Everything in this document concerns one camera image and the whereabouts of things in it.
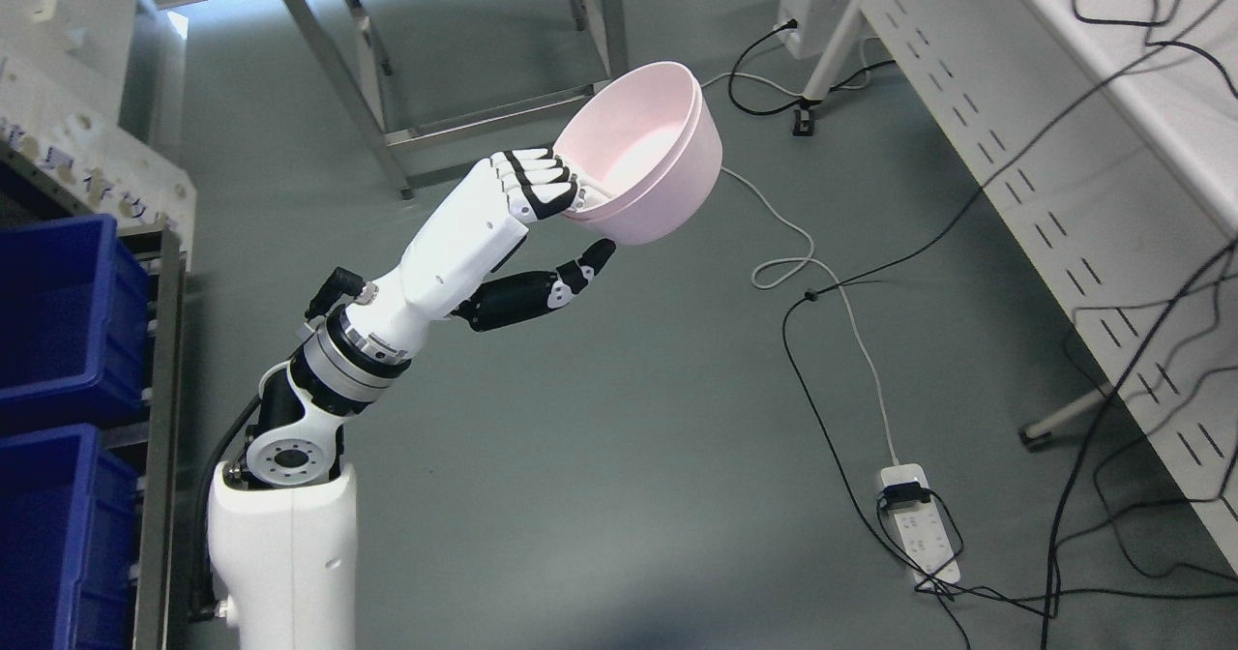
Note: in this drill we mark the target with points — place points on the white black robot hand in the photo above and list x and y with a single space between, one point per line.
446 270

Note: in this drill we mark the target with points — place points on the pink bowl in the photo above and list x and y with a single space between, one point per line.
623 137
672 195

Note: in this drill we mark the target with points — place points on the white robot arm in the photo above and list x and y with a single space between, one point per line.
281 523

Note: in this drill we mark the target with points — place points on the metal shelf rack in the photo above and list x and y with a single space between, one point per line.
147 442

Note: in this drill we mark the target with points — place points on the stainless steel table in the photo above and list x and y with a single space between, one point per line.
420 74

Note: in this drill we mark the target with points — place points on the white signboard with blue text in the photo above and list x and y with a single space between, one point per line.
105 168

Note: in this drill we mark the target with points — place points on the blue storage bin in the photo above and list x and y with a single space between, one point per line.
67 525
74 324

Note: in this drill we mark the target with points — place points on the white stand leg with caster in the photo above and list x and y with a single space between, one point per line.
827 72

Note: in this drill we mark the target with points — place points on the white power strip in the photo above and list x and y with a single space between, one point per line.
908 502

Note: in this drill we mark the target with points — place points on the white perforated desk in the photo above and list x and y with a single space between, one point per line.
1104 134

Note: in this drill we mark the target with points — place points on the white wall socket box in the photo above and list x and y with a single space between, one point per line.
51 20

